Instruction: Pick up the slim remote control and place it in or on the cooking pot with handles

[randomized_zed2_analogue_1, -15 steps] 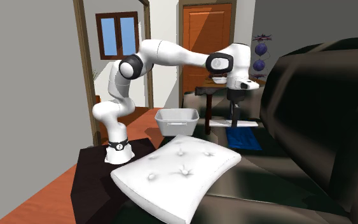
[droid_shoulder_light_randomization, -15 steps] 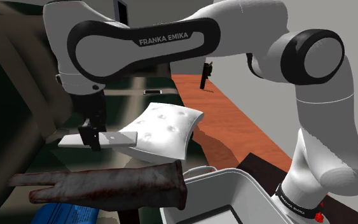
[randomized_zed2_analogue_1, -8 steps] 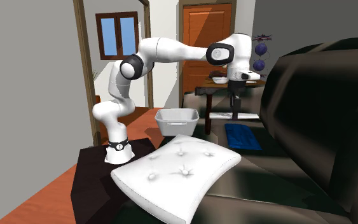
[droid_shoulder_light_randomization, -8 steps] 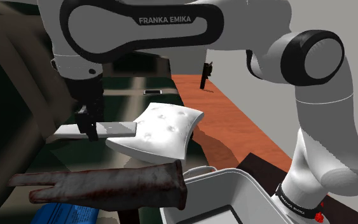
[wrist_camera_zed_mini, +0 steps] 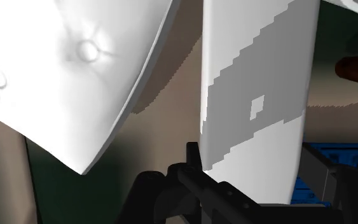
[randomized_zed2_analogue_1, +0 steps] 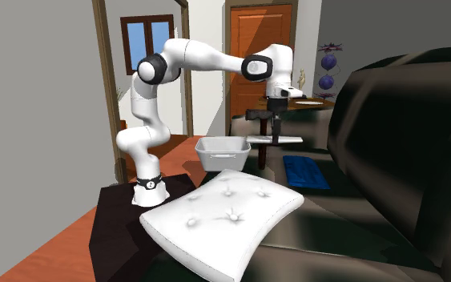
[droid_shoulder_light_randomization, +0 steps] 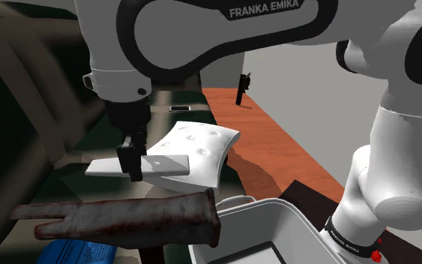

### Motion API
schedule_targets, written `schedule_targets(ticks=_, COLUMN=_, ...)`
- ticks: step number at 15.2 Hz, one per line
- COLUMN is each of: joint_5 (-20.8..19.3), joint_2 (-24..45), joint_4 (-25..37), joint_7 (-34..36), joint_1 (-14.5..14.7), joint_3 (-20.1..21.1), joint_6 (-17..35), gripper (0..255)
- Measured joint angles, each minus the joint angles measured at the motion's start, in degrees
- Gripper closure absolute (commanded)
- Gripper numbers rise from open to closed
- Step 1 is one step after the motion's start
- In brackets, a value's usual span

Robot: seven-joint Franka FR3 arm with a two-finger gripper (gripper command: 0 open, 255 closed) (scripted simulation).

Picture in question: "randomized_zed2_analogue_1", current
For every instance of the dark leather sofa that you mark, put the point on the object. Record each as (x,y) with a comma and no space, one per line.
(404,136)

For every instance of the purple ball ornament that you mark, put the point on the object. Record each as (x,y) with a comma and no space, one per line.
(328,62)

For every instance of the brown framed window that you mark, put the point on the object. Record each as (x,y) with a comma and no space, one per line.
(138,43)

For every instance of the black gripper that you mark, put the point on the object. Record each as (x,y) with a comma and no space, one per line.
(277,104)

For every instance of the brown wooden doorway frame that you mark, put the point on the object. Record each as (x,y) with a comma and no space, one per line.
(108,86)

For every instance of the dark robot stand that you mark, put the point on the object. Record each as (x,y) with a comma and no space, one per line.
(110,230)

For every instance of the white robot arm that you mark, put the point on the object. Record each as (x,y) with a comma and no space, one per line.
(147,105)

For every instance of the orange wooden door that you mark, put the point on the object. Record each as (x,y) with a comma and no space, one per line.
(248,35)

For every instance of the white flat board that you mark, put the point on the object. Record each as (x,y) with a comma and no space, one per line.
(291,139)

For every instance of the white plate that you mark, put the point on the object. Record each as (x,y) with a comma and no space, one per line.
(309,102)

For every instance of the brown wooden side table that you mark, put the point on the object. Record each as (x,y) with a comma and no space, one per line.
(263,152)

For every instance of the white plastic tub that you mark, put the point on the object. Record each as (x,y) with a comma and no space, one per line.
(222,159)

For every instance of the white tufted cushion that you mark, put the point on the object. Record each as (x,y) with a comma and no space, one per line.
(217,230)

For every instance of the blue folded cloth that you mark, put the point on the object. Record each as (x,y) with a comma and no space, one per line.
(305,174)

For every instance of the small pale figurine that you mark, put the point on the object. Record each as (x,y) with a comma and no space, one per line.
(301,79)

